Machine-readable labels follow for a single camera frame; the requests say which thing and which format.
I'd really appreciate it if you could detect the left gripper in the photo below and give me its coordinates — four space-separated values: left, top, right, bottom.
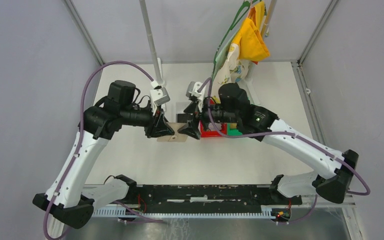
121 100 175 138

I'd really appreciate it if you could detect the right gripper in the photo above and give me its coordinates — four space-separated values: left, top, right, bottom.
177 95 239 140

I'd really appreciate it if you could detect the right stand pole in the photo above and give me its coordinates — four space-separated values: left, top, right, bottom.
243 0 278 110

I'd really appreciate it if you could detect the yellow cloth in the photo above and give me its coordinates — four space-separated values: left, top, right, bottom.
231 0 271 63

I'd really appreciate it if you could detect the white cable duct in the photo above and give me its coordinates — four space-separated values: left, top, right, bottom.
92 205 276 220

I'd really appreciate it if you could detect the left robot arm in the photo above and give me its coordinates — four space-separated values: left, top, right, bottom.
32 80 175 229

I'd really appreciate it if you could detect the red plastic bin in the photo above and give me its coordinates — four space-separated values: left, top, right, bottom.
199 122 228 138

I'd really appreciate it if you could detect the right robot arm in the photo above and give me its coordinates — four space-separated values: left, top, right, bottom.
179 81 359 204

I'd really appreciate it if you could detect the green plastic bin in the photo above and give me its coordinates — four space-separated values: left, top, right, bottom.
227 123 242 136

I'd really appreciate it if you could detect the patterned white cloth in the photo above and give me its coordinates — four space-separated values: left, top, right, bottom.
212 43 250 93

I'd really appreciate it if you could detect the green clothes hanger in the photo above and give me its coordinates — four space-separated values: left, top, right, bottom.
212 0 262 79

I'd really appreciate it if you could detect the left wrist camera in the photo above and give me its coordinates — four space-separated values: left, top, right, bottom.
150 87 171 107

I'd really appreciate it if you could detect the white stand pole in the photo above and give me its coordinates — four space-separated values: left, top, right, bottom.
139 0 168 112

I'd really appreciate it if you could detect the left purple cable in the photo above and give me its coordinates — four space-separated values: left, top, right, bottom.
42 60 156 240

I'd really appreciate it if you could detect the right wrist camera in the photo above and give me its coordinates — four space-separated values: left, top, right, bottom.
185 81 203 99

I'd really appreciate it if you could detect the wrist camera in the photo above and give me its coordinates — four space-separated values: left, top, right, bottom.
150 87 171 107
185 81 203 99

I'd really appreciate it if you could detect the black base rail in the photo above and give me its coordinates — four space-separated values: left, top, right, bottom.
121 184 303 214

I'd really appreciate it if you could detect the tan leather card holder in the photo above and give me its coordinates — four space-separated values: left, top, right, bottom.
156 121 187 144

